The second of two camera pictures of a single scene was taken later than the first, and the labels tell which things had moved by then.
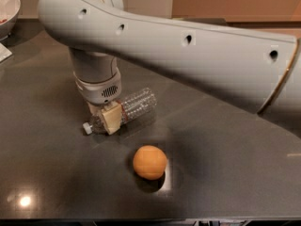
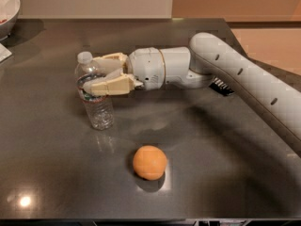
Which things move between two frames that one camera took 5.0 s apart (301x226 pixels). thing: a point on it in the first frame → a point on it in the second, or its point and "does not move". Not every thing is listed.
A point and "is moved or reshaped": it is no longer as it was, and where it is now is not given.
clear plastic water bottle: [138, 104] is moved or reshaped
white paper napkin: [5, 53] does not move
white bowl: [9, 9] does not move
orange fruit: [150, 162] does not move
